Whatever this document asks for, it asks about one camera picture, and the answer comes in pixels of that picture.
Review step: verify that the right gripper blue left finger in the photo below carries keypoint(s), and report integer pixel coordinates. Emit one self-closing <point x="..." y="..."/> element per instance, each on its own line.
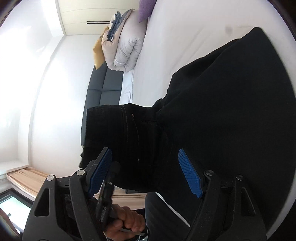
<point x="97" y="171"/>

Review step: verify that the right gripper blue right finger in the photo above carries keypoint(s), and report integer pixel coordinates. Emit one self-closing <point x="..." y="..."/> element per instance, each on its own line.
<point x="192" y="177"/>

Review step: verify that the black denim pants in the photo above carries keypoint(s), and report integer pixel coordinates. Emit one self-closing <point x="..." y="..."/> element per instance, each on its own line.
<point x="224" y="212"/>

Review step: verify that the person's left hand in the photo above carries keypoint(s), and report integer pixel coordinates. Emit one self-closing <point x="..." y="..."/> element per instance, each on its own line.
<point x="127" y="225"/>

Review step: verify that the white pillow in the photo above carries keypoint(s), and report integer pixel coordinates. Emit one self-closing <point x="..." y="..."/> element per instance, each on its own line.
<point x="127" y="88"/>

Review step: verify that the dark grey headboard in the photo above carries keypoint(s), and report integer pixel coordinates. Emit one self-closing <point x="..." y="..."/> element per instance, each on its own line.
<point x="104" y="89"/>

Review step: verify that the yellow pillow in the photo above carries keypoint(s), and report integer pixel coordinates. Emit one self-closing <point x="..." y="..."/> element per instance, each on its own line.
<point x="98" y="54"/>

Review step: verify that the folded beige duvet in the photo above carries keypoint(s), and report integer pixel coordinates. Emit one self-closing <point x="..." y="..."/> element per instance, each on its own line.
<point x="122" y="52"/>

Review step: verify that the folded blue clothes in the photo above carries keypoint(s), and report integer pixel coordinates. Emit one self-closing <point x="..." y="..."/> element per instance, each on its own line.
<point x="114" y="25"/>

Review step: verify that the purple pillow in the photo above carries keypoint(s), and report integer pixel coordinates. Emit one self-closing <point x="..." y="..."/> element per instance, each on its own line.
<point x="145" y="9"/>

